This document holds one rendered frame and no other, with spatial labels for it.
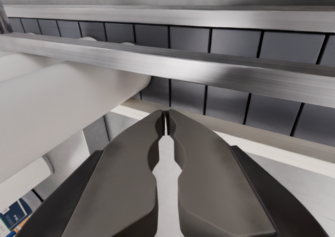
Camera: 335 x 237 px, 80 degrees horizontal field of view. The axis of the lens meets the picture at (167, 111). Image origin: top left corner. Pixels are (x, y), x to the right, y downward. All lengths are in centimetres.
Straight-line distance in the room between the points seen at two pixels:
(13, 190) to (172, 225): 34
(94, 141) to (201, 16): 29
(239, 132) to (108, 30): 16
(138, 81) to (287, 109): 13
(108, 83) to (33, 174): 41
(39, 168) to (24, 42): 40
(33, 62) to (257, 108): 19
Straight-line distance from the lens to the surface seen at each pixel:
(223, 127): 17
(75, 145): 41
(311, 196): 31
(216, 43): 18
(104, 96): 16
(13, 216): 92
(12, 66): 19
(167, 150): 34
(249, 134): 17
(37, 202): 85
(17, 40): 20
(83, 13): 26
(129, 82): 18
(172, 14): 19
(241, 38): 17
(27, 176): 55
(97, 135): 39
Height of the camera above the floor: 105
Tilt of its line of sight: 48 degrees down
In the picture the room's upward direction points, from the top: 134 degrees counter-clockwise
